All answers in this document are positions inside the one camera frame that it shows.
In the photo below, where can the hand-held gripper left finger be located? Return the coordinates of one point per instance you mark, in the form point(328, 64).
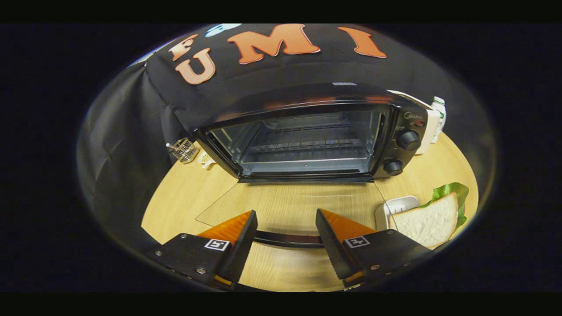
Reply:
point(242, 250)

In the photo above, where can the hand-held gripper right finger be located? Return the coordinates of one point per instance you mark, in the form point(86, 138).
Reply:
point(330, 245)

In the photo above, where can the white ribbed plastic tray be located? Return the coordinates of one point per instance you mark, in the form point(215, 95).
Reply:
point(395, 206)

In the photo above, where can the white bottle green label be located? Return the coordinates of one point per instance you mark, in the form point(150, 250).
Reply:
point(440, 114)

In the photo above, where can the bread and lettuce sandwich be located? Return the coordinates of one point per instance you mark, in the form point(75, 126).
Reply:
point(428, 221)

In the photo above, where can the black toaster oven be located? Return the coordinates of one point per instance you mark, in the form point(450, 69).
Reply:
point(307, 94)

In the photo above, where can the white pop-up toaster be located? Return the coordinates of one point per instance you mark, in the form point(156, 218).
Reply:
point(432, 127)

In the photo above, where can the small white snack packet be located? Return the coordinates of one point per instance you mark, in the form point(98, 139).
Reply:
point(205, 159)

